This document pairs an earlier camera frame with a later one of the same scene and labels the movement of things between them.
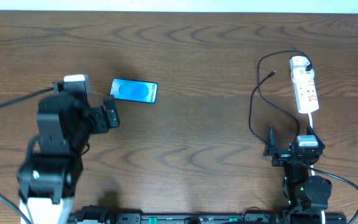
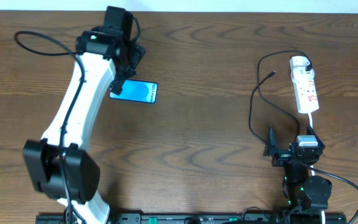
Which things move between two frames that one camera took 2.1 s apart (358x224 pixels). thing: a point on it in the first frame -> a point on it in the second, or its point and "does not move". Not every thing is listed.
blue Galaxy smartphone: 134,90 does not move
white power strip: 304,84 does not move
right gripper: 284,157 does not move
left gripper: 111,111 -> 128,66
